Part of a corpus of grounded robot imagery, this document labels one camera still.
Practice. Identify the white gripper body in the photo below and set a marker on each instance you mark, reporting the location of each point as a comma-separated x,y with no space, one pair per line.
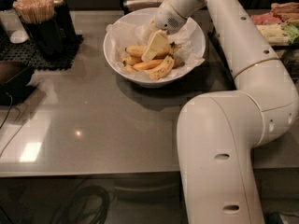
165,20

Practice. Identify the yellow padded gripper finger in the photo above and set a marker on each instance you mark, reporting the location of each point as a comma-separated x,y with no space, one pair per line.
157,44

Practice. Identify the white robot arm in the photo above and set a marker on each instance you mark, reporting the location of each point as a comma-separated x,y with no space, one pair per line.
217,131

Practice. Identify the middle orange-yellow banana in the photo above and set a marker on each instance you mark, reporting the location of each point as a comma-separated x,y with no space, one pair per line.
154,63

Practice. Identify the front spotted yellow banana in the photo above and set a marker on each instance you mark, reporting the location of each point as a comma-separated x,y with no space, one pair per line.
162,69

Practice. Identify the left small yellow banana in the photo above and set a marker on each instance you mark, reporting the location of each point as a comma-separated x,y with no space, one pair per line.
128,63

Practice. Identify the white paper bowl liner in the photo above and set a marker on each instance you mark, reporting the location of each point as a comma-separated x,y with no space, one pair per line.
132,29

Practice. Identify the dark bottle with cork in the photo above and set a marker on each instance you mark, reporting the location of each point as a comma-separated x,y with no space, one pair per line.
64,20

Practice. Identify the pink sugar packets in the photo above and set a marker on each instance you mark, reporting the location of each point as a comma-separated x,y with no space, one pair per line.
265,19

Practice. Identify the brown sugar packets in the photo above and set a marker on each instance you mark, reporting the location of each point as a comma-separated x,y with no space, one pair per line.
287,12

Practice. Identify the black cup of stirrers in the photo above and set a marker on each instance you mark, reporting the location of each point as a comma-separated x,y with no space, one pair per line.
39,18

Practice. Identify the black perforated rubber mat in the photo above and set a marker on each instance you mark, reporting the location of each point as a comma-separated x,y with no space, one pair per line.
27,53

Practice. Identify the white lidded cup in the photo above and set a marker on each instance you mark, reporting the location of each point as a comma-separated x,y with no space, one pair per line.
11,23

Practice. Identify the black wire condiment rack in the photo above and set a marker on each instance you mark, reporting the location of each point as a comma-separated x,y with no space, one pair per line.
288,54

